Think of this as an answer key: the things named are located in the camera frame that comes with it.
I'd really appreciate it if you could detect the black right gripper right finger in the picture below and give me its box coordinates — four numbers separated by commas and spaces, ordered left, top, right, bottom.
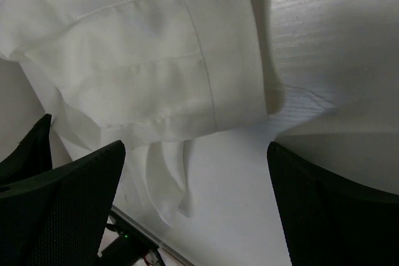
267, 141, 398, 265

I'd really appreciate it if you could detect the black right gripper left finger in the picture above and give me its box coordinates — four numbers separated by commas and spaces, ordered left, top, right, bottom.
1, 114, 125, 265

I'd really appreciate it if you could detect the white pleated skirt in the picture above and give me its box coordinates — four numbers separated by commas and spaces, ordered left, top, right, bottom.
1, 0, 284, 224

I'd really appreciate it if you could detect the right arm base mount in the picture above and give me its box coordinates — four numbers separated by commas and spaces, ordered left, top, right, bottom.
95, 206, 192, 265

